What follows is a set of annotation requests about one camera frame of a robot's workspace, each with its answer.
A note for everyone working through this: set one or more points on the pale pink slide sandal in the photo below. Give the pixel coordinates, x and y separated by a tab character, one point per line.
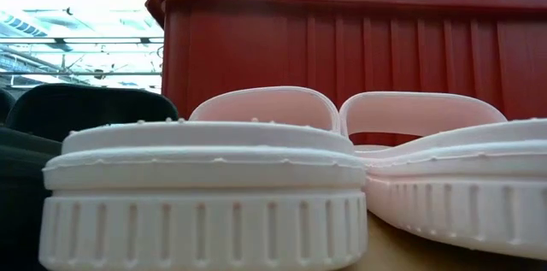
470	207
205	228

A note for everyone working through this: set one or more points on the black rubber slide sandal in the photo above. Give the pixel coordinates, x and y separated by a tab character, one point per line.
25	198

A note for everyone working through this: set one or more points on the red ribbed plastic bin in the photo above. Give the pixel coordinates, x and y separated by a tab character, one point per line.
256	48

